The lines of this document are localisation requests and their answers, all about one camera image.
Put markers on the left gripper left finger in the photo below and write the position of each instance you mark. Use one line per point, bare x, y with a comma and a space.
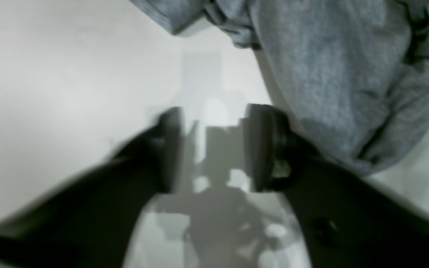
88, 222

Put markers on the grey t-shirt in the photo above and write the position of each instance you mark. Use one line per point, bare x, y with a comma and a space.
355, 72

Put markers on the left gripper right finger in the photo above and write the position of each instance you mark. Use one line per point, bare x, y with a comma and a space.
346, 222

